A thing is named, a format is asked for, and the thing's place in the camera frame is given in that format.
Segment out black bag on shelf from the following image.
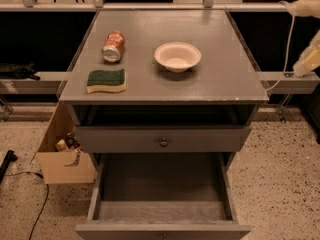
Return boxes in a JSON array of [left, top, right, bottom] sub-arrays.
[[0, 63, 40, 81]]

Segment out grey wooden drawer cabinet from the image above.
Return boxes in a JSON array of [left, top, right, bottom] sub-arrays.
[[58, 9, 270, 172]]

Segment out black object on floor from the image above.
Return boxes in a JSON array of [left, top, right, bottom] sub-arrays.
[[0, 150, 18, 183]]

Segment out white hanging cable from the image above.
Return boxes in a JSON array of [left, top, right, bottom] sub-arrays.
[[265, 0, 297, 93]]

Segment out metal shelf rail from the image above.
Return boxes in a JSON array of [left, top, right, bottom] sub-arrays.
[[0, 3, 286, 12]]

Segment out open grey middle drawer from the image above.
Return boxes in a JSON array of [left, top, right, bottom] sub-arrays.
[[76, 153, 251, 240]]

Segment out orange soda can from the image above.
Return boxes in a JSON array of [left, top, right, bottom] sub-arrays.
[[102, 31, 125, 63]]

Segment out black floor cable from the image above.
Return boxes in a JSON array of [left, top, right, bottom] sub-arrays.
[[3, 171, 50, 240]]

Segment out white paper bowl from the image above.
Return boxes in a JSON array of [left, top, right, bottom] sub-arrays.
[[154, 42, 202, 73]]

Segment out green and yellow sponge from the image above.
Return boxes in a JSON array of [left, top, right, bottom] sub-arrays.
[[86, 69, 126, 94]]

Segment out closed grey upper drawer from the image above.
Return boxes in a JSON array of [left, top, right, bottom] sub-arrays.
[[75, 126, 251, 153]]

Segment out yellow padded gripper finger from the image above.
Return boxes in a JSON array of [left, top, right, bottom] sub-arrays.
[[286, 0, 320, 18], [293, 30, 320, 77]]

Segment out cardboard box with items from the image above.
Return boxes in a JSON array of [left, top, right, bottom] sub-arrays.
[[36, 104, 96, 184]]

